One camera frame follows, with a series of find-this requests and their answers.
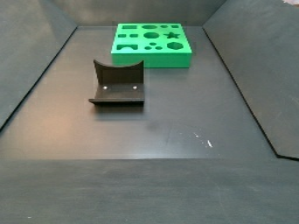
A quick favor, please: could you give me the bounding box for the green shape sorter box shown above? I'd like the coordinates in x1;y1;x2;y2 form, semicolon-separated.
110;23;192;68

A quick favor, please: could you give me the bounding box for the black curved holder bracket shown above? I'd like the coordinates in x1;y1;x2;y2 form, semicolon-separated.
87;60;145;105

